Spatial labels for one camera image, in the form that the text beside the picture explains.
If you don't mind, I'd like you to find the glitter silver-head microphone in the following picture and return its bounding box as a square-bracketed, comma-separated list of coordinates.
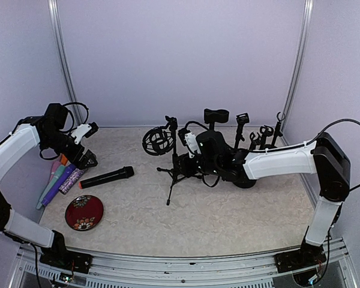
[59, 169, 86, 194]

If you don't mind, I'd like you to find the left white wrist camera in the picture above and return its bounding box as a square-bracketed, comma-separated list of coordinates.
[70, 122, 99, 144]

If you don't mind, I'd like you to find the right aluminium frame post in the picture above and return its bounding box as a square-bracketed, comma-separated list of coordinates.
[281, 0, 314, 132]

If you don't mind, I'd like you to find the black microphone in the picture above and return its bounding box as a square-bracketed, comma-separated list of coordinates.
[79, 166, 134, 189]

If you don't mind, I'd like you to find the front aluminium rail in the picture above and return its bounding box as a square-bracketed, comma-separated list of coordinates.
[14, 236, 358, 288]

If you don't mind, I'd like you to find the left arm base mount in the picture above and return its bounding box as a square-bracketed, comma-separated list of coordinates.
[40, 251, 93, 274]

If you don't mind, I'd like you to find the black stand of teal microphone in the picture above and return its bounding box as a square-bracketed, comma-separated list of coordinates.
[234, 132, 261, 188]

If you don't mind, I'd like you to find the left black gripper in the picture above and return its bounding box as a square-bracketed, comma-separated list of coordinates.
[41, 130, 98, 169]

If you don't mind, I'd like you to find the black stand of pink microphone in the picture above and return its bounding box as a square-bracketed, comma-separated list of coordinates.
[259, 125, 274, 149]

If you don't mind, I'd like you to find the teal microphone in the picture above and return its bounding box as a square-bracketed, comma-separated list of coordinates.
[36, 165, 65, 210]

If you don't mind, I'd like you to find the left aluminium frame post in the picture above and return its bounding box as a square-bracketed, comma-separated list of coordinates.
[47, 0, 86, 131]

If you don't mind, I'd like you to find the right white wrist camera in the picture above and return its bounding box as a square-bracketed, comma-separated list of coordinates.
[178, 128, 200, 158]

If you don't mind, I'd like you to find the purple-head microphone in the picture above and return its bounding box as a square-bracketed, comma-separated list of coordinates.
[41, 164, 76, 206]

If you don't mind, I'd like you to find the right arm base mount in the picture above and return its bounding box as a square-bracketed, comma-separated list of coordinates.
[274, 250, 326, 273]

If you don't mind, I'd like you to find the black tripod stand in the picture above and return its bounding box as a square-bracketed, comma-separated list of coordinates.
[141, 115, 202, 206]

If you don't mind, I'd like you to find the black stand of orange microphone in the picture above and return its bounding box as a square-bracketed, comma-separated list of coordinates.
[271, 112, 286, 148]

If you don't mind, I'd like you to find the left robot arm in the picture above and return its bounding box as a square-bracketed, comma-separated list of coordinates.
[0, 103, 98, 269]

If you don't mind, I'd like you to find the red floral plate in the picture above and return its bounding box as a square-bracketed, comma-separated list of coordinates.
[65, 195, 104, 232]

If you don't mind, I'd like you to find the aluminium frame post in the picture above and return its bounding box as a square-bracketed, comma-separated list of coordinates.
[47, 0, 86, 131]
[281, 0, 314, 132]

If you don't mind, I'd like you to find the orange microphone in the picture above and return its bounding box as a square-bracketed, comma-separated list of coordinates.
[61, 154, 68, 166]

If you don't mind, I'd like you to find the pink microphone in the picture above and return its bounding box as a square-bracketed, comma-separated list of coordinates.
[49, 161, 61, 181]

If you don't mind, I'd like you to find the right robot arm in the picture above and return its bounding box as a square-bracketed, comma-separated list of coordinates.
[178, 128, 350, 266]

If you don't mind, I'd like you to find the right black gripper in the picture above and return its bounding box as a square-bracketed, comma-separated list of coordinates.
[173, 152, 220, 177]

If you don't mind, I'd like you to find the black stand of purple microphone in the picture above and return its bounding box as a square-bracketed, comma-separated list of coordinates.
[234, 113, 250, 150]

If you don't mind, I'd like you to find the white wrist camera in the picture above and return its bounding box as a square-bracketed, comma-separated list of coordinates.
[70, 122, 99, 144]
[178, 128, 200, 158]

